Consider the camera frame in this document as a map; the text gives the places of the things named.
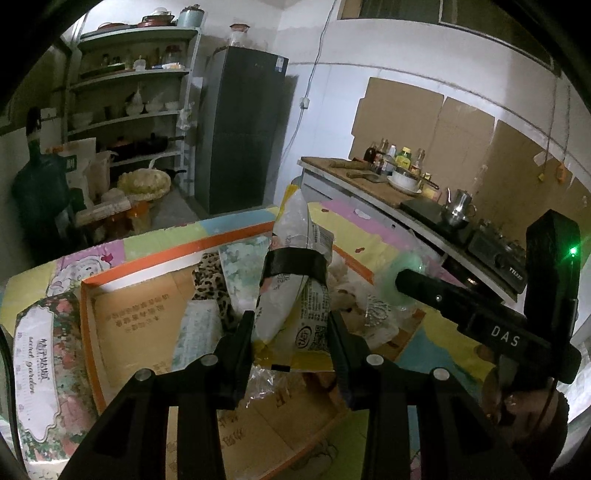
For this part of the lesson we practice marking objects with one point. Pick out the light blue pot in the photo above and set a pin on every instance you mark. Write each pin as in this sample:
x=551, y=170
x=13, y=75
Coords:
x=190, y=17

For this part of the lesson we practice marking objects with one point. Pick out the yellow woven basket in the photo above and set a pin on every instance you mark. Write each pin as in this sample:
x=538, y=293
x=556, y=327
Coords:
x=143, y=184

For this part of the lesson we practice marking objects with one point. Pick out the cardboard box with orange rim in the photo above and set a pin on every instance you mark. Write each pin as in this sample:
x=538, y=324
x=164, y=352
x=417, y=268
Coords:
x=134, y=323

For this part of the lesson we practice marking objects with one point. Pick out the wall socket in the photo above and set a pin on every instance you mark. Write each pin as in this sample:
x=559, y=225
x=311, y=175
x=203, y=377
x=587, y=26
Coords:
x=305, y=103

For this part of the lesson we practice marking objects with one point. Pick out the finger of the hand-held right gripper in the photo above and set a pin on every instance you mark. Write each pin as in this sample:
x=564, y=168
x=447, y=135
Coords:
x=429, y=293

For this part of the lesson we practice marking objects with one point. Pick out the white bowl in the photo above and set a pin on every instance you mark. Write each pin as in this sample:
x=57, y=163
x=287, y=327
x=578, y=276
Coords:
x=405, y=182

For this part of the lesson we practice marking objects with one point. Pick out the black gas stove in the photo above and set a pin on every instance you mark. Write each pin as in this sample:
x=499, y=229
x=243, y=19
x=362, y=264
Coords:
x=501, y=258

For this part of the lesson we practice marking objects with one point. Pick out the wall window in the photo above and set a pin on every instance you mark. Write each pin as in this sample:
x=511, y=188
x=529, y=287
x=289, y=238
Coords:
x=415, y=14

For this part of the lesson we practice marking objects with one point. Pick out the glass jar with brown lid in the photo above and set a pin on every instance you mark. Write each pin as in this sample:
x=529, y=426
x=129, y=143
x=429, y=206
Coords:
x=240, y=34

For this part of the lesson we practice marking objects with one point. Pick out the green water jug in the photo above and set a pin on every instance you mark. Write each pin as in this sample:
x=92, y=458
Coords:
x=41, y=198

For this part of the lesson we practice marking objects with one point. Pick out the white metal shelf rack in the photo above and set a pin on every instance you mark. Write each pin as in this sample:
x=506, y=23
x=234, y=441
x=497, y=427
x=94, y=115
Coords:
x=134, y=76

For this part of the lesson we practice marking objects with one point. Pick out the row of condiment bottles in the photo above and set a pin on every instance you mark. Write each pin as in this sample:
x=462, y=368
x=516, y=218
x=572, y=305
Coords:
x=397, y=159

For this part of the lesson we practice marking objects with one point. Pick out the black wok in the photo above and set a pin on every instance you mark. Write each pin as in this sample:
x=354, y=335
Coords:
x=138, y=145

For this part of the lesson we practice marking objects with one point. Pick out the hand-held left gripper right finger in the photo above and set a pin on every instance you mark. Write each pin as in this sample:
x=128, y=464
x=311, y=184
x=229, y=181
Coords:
x=341, y=350

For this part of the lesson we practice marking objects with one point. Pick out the black band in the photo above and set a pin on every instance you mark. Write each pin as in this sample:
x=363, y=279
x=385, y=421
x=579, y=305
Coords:
x=293, y=263

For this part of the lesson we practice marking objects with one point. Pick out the red pan with lid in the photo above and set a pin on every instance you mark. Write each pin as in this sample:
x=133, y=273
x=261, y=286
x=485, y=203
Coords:
x=158, y=18

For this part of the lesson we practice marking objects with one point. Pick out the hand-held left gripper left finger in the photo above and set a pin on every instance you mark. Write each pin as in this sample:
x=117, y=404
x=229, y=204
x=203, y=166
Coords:
x=242, y=344

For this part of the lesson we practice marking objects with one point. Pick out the white sack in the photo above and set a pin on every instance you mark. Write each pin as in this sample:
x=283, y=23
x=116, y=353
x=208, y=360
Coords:
x=78, y=161

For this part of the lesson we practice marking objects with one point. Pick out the white snack packet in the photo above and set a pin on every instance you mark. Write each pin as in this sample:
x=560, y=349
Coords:
x=286, y=314

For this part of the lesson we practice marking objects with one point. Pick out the floral tissue pack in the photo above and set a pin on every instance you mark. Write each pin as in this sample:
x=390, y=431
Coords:
x=46, y=369

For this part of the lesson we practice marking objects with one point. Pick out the person's right hand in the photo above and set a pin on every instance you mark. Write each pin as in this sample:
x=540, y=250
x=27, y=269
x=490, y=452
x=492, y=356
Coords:
x=535, y=406

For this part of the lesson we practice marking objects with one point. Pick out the leopard print cloth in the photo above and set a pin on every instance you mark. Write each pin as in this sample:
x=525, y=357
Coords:
x=207, y=281

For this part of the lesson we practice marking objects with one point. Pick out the white lace cloth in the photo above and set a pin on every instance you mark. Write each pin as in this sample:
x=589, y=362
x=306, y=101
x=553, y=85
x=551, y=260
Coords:
x=381, y=316

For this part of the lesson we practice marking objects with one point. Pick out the white green tissue pack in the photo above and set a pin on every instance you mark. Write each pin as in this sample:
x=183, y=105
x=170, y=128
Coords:
x=242, y=272
x=196, y=332

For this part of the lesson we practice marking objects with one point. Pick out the black induction cooker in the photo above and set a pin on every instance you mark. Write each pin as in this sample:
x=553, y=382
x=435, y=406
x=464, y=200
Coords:
x=427, y=210

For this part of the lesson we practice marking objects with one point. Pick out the mint green sponge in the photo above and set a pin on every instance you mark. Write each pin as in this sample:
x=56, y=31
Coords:
x=392, y=272

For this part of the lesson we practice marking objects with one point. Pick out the cardboard sheets on wall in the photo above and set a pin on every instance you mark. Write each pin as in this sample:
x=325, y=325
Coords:
x=415, y=124

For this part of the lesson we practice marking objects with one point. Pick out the steel kettle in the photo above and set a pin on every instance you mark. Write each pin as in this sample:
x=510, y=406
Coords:
x=457, y=210

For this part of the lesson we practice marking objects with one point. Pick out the dark grey fridge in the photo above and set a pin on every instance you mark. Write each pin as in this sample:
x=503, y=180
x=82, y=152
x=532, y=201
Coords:
x=240, y=134

